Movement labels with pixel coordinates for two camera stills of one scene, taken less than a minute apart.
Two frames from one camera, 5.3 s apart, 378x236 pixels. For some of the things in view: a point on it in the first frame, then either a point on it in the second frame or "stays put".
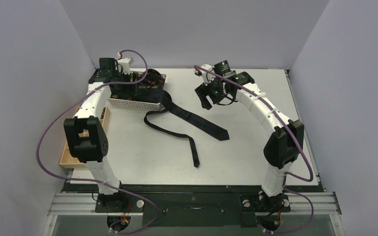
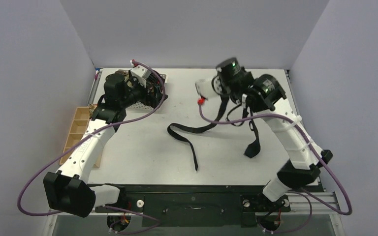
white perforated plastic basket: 138,104 stays put
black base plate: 193,203 stays put
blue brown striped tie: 203,126 -> 252,151
